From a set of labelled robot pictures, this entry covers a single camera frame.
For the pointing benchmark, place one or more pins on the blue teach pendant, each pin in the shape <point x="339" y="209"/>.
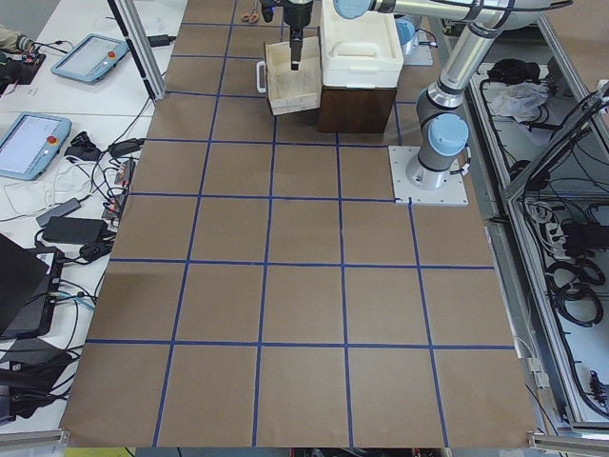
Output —
<point x="31" y="143"/>
<point x="92" y="59"/>

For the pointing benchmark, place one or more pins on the near blue teach pendant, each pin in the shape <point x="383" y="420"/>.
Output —
<point x="31" y="143"/>

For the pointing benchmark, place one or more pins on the grey orange scissors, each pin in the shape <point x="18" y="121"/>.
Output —
<point x="250" y="18"/>

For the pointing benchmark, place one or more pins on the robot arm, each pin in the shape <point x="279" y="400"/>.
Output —
<point x="444" y="134"/>

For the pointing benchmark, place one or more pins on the wooden drawer white handle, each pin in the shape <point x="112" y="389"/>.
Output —
<point x="287" y="90"/>

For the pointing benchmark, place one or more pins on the dark wooden cabinet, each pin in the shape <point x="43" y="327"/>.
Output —
<point x="345" y="110"/>

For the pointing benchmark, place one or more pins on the far blue teach pendant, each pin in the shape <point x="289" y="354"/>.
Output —
<point x="92" y="59"/>

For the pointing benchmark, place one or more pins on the white crumpled cloth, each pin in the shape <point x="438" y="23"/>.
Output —
<point x="521" y="102"/>

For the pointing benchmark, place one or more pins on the white plastic tray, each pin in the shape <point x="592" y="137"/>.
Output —
<point x="362" y="53"/>

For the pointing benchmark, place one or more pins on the aluminium frame post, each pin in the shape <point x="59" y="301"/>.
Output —
<point x="131" y="26"/>

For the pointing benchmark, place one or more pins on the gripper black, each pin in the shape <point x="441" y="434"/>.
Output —
<point x="297" y="15"/>

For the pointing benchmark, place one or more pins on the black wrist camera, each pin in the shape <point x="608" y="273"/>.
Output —
<point x="267" y="11"/>

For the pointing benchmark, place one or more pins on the large black power brick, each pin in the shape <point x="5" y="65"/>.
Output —
<point x="77" y="231"/>

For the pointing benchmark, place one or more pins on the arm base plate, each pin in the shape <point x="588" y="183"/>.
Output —
<point x="414" y="185"/>

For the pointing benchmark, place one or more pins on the black laptop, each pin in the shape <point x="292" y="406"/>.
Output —
<point x="29" y="277"/>

